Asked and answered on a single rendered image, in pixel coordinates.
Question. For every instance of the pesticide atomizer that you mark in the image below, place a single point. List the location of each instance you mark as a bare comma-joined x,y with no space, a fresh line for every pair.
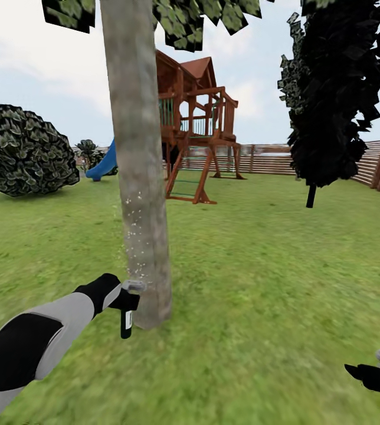
126,324

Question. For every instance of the tree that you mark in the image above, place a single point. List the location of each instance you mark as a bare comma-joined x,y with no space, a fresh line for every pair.
339,49
129,41
173,154
293,69

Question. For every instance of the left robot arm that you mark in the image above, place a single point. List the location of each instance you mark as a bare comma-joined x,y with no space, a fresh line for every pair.
34,342

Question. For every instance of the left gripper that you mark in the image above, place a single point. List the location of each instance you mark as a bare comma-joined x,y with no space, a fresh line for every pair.
130,302

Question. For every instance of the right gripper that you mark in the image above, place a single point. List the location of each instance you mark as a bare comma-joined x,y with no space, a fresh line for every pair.
368,374

